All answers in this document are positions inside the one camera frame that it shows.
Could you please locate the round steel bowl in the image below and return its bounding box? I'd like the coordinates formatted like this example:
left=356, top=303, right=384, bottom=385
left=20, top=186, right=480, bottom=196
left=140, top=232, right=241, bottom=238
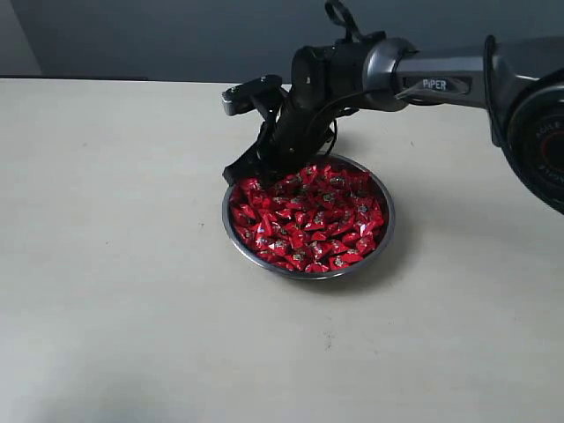
left=221, top=152, right=396, bottom=281

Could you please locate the pile of red candies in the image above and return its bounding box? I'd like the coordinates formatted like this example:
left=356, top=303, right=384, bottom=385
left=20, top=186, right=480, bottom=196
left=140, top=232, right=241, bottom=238
left=229, top=163, right=388, bottom=274

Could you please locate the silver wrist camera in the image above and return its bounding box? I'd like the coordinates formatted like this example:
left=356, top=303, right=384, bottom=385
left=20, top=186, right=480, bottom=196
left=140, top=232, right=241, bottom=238
left=221, top=74, right=288, bottom=120

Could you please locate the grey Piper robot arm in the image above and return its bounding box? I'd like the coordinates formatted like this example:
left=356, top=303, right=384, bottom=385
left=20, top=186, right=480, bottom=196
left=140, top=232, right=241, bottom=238
left=222, top=34, right=563, bottom=211

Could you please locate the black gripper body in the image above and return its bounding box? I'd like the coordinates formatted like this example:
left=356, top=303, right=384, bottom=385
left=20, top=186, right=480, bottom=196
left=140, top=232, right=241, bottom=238
left=256, top=94, right=335, bottom=170

